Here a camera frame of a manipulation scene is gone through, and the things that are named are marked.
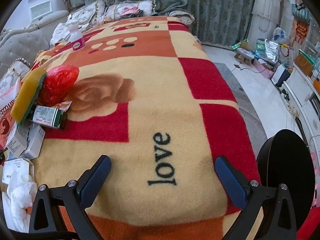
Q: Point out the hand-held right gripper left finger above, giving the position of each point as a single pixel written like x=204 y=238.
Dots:
x=96 y=180

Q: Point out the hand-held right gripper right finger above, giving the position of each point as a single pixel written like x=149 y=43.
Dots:
x=232 y=182

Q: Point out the black trash bin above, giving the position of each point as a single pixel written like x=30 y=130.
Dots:
x=282 y=160

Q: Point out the white blue medicine box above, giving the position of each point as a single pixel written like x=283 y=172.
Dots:
x=17 y=140

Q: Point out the red plastic bag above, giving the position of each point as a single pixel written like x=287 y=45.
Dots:
x=57 y=82

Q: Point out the crumpled white tissue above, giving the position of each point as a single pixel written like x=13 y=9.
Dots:
x=20 y=195

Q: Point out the flat white box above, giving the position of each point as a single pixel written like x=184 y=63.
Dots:
x=17 y=167

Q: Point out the small orange white packet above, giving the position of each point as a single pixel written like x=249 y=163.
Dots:
x=65 y=105

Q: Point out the green medicine box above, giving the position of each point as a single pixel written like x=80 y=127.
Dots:
x=45 y=115

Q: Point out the grey patterned rug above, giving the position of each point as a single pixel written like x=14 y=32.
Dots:
x=240 y=100

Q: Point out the printed blanket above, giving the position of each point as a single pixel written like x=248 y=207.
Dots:
x=150 y=105

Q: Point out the white power strip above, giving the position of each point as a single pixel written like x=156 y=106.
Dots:
x=290 y=102

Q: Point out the orange snack bag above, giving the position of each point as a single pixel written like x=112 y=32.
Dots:
x=6 y=120

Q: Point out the white tv cabinet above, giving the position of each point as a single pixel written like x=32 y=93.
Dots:
x=302 y=97

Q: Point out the yellow green sponge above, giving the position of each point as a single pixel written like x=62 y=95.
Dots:
x=25 y=95

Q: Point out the pink basin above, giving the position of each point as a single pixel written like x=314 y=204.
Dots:
x=265 y=70

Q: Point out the small round stool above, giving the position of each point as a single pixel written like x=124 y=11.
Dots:
x=243 y=53

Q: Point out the beaded edge pillow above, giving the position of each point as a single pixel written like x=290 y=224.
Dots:
x=15 y=71

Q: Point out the teal foil bag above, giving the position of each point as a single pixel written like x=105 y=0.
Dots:
x=260 y=48

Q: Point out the silver insulated bag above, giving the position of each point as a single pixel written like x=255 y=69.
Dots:
x=272 y=51

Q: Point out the green foil bag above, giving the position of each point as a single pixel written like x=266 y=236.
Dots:
x=240 y=45

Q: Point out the brown paper bag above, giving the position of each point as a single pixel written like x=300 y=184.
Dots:
x=303 y=65

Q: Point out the white bottle pink label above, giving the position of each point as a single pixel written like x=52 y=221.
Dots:
x=75 y=38

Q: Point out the white floral quilt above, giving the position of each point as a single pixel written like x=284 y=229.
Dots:
x=62 y=32

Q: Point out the grey tufted sofa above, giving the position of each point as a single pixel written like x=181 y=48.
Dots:
x=20 y=47

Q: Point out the blue white plastic bag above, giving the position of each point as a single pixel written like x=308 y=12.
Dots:
x=280 y=35

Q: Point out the floral beaded pillow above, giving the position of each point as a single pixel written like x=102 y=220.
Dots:
x=85 y=12
x=115 y=10

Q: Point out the green patterned curtain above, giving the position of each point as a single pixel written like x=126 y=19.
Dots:
x=212 y=12

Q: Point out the pink grey clothes pile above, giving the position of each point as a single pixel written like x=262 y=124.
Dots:
x=132 y=11

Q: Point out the white lace column cover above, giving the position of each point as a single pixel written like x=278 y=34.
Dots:
x=265 y=10

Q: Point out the striped tote bag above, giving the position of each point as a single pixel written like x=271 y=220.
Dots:
x=301 y=12

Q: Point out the red wall decoration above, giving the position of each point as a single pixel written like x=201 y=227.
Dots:
x=301 y=31

